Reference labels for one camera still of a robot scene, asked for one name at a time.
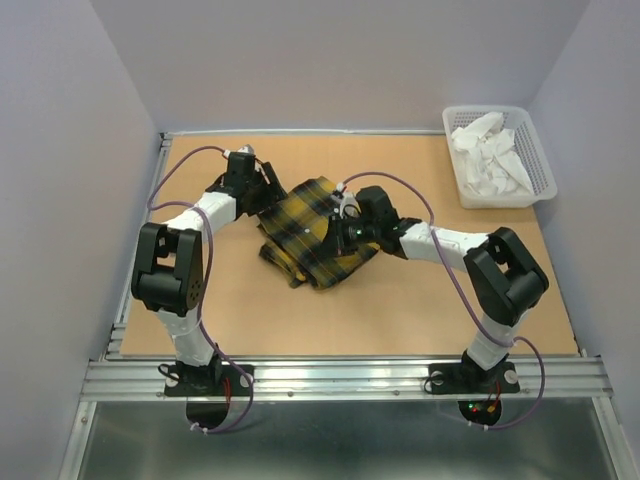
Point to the white shirt in basket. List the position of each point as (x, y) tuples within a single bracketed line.
[(490, 165)]

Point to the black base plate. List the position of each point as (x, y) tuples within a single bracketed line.
[(458, 378), (219, 380)]

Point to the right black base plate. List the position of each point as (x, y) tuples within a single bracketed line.
[(458, 378)]

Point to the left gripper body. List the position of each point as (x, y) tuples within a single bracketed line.
[(259, 194)]

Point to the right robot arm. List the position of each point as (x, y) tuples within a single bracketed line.
[(507, 281)]

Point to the aluminium mounting rail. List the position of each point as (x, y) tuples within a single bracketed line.
[(336, 378)]

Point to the white plastic laundry basket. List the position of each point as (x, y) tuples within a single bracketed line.
[(527, 146)]

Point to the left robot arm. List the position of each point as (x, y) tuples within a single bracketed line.
[(173, 261)]

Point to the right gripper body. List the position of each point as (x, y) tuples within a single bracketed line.
[(349, 233)]

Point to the yellow plaid long sleeve shirt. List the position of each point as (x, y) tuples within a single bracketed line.
[(294, 230)]

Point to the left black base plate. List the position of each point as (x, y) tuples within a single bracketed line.
[(219, 380)]

